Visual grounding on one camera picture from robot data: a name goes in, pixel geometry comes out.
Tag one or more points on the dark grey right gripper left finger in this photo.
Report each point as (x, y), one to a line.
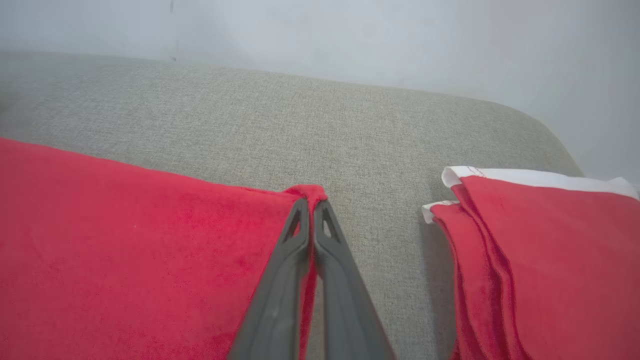
(280, 290)

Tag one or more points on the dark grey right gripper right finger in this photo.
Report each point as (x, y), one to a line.
(345, 300)

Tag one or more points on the red t-shirt with white sleeves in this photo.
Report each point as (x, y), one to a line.
(125, 250)

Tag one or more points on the red white shirt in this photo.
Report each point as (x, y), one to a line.
(550, 260)

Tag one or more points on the grey fabric sofa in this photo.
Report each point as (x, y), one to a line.
(300, 130)

